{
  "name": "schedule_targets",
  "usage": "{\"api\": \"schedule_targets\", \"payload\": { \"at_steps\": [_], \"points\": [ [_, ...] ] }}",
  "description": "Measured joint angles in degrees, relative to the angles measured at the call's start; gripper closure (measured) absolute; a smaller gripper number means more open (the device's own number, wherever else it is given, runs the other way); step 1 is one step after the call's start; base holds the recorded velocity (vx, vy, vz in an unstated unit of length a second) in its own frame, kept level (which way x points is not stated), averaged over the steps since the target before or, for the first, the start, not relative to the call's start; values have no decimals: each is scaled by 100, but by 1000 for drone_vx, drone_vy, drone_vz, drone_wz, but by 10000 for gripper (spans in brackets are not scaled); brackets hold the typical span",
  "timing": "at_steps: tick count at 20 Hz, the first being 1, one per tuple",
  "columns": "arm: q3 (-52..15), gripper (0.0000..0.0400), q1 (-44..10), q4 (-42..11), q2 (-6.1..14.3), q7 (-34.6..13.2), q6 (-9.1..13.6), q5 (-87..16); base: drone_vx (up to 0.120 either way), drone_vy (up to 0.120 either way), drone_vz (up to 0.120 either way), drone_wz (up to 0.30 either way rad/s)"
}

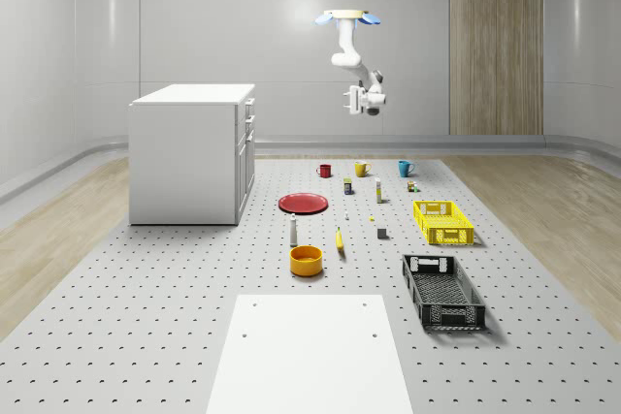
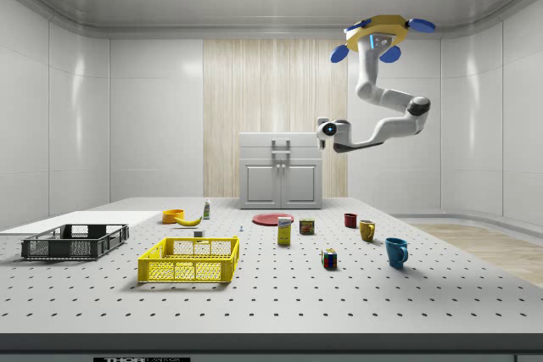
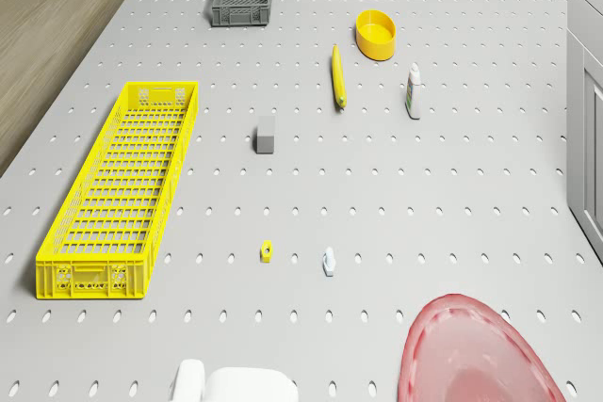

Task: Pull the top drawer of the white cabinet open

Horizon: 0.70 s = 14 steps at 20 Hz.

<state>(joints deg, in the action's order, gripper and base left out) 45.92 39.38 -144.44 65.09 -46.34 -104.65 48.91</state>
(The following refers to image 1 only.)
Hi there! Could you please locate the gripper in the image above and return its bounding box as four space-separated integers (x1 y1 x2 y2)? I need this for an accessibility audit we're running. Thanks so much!
341 84 365 116

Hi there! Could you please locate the drone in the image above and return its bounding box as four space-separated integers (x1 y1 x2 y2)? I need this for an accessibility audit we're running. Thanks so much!
314 9 382 28

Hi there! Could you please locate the red plate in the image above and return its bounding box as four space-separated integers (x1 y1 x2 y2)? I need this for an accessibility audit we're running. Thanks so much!
278 192 331 215

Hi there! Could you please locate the yellow basket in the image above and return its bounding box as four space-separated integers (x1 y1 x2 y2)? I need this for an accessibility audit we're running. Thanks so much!
412 200 475 245

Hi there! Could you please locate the yellow bowl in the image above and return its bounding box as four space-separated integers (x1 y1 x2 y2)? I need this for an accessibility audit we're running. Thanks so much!
289 245 324 278

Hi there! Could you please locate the white cabinet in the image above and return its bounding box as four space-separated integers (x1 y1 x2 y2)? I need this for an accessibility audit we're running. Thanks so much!
128 83 257 227

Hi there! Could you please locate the dark grey basket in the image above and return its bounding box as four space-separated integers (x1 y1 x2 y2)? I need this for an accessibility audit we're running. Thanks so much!
401 254 487 333

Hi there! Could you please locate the white board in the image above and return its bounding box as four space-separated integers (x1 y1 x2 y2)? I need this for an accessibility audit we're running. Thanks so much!
206 294 415 414

